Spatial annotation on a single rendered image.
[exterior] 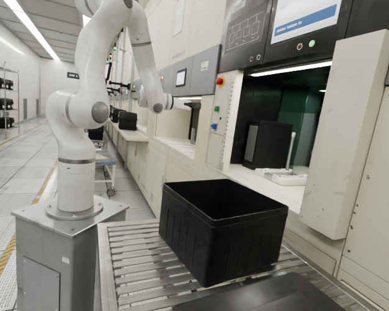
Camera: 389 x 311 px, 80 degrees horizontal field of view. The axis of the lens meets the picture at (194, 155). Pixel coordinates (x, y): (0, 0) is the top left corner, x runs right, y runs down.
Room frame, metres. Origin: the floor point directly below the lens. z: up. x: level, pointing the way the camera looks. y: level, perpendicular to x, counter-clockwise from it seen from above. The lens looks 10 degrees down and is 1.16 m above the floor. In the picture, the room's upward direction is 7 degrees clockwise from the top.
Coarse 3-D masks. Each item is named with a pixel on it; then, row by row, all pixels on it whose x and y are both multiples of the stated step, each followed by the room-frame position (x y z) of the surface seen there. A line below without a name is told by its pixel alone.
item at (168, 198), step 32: (192, 192) 0.77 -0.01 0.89; (224, 192) 0.85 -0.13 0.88; (256, 192) 0.73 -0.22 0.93; (160, 224) 0.69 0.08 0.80; (192, 224) 0.54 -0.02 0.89; (224, 224) 0.49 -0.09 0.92; (256, 224) 0.55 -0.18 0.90; (192, 256) 0.53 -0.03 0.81; (224, 256) 0.50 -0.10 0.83; (256, 256) 0.57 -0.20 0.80
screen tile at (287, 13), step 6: (282, 0) 0.99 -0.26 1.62; (288, 0) 0.95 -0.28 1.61; (300, 0) 0.90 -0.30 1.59; (294, 6) 0.92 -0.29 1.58; (300, 6) 0.90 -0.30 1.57; (282, 12) 0.97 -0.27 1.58; (288, 12) 0.94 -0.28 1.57; (294, 12) 0.92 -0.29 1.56; (300, 12) 0.89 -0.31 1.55; (282, 18) 0.97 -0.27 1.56; (288, 18) 0.94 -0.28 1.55
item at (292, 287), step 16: (240, 288) 0.37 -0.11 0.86; (256, 288) 0.37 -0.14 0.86; (272, 288) 0.38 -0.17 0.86; (288, 288) 0.39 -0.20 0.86; (304, 288) 0.39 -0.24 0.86; (192, 304) 0.32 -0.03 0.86; (208, 304) 0.33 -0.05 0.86; (224, 304) 0.33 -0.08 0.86; (240, 304) 0.33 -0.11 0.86; (256, 304) 0.34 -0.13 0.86; (272, 304) 0.34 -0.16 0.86; (288, 304) 0.34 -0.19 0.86; (304, 304) 0.35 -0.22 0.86; (320, 304) 0.36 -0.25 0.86; (336, 304) 0.36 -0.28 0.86
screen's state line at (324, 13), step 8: (328, 8) 0.79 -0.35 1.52; (336, 8) 0.76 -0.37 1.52; (304, 16) 0.87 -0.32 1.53; (312, 16) 0.84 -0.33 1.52; (320, 16) 0.81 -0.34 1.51; (328, 16) 0.78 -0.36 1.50; (288, 24) 0.93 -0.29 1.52; (296, 24) 0.90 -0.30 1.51; (304, 24) 0.86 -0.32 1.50; (280, 32) 0.97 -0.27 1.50
